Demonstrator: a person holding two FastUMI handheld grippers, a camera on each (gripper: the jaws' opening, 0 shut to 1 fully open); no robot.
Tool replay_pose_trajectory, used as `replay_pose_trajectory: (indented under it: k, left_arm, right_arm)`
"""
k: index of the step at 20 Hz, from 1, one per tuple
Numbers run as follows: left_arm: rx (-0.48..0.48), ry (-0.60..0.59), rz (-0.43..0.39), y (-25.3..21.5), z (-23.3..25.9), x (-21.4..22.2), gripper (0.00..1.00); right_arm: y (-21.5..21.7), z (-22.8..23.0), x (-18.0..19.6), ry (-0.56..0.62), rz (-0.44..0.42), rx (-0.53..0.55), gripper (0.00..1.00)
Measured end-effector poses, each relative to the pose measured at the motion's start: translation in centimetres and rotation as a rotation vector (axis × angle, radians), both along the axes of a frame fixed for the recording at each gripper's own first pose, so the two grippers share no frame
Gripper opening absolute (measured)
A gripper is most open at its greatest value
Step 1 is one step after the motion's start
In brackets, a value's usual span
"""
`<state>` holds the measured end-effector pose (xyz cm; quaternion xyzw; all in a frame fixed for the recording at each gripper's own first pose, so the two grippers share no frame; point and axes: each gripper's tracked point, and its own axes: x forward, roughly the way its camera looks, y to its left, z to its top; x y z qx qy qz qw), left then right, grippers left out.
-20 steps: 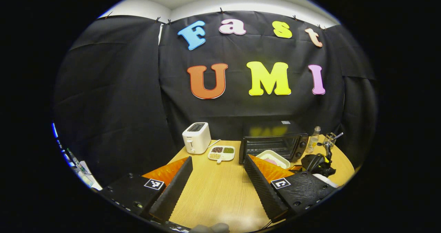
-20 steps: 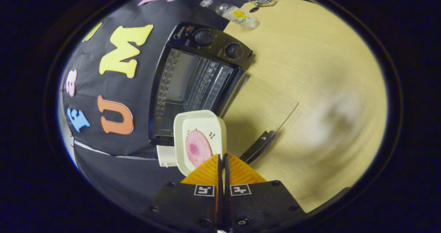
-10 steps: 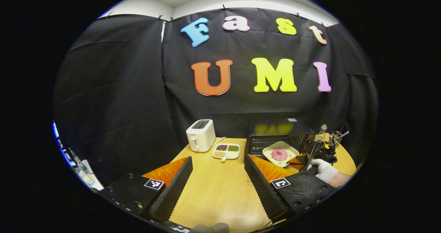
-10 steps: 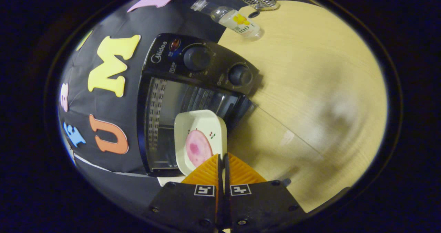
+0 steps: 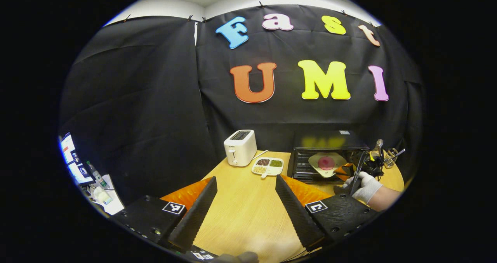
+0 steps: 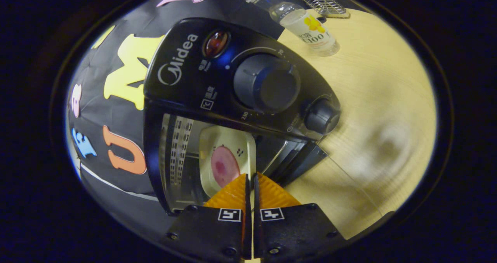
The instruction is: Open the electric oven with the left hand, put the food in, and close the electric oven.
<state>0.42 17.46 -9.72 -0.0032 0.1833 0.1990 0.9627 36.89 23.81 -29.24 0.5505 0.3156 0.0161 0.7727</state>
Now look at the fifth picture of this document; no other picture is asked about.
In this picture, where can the computer monitor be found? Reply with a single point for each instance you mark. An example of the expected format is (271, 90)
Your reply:
(68, 148)
(80, 173)

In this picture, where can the white square food plate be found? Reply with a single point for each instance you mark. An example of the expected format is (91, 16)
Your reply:
(316, 168)

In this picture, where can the green capped plastic bottle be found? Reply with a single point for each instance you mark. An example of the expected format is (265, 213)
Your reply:
(97, 175)

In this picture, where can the clear glass bottle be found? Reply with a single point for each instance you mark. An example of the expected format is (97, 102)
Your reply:
(379, 144)

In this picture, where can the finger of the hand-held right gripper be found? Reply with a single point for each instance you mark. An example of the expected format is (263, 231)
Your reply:
(343, 171)

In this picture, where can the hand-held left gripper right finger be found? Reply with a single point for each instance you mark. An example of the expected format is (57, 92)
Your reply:
(297, 216)

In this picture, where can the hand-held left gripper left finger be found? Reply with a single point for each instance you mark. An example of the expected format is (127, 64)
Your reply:
(196, 216)

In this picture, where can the black electric oven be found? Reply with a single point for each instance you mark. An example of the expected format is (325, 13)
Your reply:
(303, 162)

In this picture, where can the white divided dish of beans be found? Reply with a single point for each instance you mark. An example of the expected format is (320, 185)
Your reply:
(268, 166)

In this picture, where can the white toaster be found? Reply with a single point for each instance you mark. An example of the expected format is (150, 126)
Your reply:
(240, 148)

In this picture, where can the white side desk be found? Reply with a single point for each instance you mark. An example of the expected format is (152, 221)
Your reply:
(112, 204)

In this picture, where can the black backdrop cloth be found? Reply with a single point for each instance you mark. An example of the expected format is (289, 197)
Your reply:
(155, 100)

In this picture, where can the pink round food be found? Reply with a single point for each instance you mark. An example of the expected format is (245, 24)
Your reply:
(326, 162)

